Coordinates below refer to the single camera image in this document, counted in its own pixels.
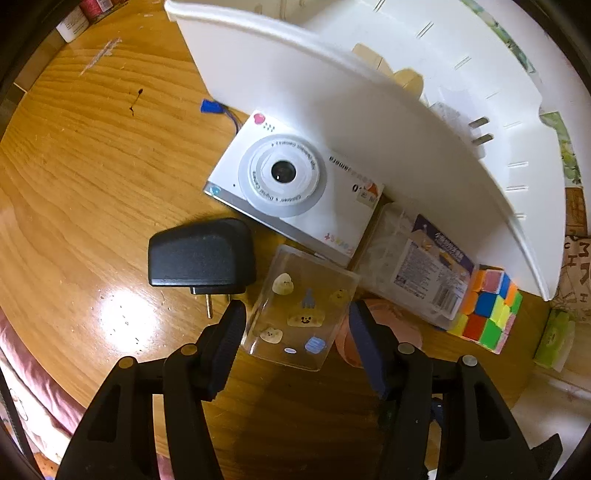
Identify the white plastic storage bin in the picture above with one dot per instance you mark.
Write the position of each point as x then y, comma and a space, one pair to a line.
323, 69

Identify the colourful puzzle cube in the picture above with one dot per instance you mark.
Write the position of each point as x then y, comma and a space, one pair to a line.
485, 314

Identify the grape print paper sheet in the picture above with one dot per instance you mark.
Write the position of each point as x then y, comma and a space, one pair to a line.
570, 157

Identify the pink oval case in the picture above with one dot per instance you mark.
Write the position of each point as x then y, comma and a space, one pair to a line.
401, 323

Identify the pink cloth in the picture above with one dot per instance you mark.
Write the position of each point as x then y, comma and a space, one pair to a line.
41, 392

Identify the brown cardboard sheet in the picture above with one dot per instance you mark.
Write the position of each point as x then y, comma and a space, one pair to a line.
579, 207

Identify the black power adapter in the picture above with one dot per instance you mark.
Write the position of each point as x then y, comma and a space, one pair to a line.
198, 254

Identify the white spray bottle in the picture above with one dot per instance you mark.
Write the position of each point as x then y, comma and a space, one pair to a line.
69, 27

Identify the green tissue box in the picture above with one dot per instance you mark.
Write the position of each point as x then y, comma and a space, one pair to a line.
554, 337

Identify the clear card case with stickers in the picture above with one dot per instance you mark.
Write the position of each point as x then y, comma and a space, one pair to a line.
295, 295

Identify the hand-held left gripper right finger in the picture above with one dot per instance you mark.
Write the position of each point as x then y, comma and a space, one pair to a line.
367, 346

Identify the clear plastic box with label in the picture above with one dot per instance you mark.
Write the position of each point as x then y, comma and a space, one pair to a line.
415, 263

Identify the letter print fabric bag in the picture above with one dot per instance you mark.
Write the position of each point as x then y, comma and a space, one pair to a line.
577, 277

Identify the red can pen holder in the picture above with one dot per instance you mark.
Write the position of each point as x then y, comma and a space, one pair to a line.
97, 7

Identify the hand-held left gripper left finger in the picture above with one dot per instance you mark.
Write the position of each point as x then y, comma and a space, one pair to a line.
226, 341

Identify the white compact digital camera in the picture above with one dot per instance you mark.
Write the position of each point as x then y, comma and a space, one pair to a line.
323, 203

